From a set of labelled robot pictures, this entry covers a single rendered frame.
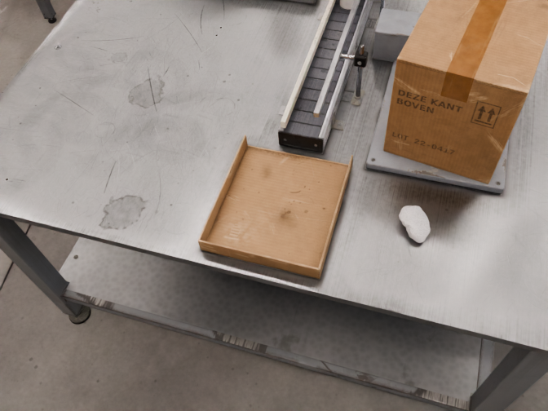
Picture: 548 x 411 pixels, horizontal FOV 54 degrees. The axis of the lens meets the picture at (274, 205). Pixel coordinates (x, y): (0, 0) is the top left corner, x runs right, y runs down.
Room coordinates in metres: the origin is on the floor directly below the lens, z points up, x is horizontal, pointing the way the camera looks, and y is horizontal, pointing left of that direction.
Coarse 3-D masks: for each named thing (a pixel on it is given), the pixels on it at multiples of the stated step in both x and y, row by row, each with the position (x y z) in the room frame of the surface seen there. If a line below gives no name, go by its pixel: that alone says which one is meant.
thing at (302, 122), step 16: (336, 0) 1.31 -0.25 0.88; (336, 16) 1.24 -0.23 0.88; (336, 32) 1.18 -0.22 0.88; (352, 32) 1.17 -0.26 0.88; (320, 48) 1.12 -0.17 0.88; (336, 48) 1.11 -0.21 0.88; (320, 64) 1.06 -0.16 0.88; (304, 80) 1.01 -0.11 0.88; (320, 80) 1.00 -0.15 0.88; (336, 80) 0.99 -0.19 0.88; (304, 96) 0.95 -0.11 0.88; (304, 112) 0.90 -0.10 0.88; (320, 112) 0.89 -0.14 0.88; (288, 128) 0.85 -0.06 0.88; (304, 128) 0.85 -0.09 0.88; (320, 128) 0.84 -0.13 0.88
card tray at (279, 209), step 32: (256, 160) 0.81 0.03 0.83; (288, 160) 0.80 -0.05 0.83; (320, 160) 0.78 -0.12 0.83; (352, 160) 0.76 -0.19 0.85; (224, 192) 0.71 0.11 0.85; (256, 192) 0.71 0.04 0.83; (288, 192) 0.70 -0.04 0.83; (320, 192) 0.69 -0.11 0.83; (224, 224) 0.64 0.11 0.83; (256, 224) 0.63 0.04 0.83; (288, 224) 0.62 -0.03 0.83; (320, 224) 0.61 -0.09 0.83; (256, 256) 0.53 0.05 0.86; (288, 256) 0.54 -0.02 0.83; (320, 256) 0.53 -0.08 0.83
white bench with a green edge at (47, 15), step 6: (36, 0) 2.67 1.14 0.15; (42, 0) 2.66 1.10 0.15; (48, 0) 2.70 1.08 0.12; (42, 6) 2.67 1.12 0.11; (48, 6) 2.68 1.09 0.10; (42, 12) 2.67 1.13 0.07; (48, 12) 2.66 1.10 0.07; (54, 12) 2.70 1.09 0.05; (48, 18) 2.67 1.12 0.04; (54, 18) 2.70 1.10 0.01
